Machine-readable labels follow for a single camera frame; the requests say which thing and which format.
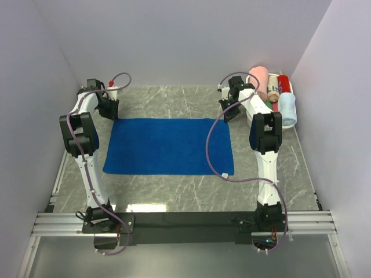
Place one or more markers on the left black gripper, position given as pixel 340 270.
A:
pixel 113 114

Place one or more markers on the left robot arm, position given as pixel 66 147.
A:
pixel 81 141

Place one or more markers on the light blue towel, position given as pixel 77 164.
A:
pixel 287 108

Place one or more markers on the magenta rolled towel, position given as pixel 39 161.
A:
pixel 275 107

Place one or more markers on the white plastic basket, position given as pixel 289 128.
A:
pixel 290 127

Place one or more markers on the green rolled towel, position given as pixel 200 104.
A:
pixel 269 105

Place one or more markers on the pink rolled towel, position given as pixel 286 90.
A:
pixel 259 79

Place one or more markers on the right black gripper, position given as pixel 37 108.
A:
pixel 229 116

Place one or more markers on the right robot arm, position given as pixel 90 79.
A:
pixel 265 138

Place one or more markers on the aluminium rail frame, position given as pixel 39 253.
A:
pixel 299 223

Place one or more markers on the beige rolled towel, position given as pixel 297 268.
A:
pixel 273 89

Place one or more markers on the red rolled towel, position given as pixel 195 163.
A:
pixel 284 84

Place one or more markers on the dark blue towel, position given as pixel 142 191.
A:
pixel 146 146

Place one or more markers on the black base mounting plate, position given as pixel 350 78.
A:
pixel 186 227

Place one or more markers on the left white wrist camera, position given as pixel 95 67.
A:
pixel 112 91

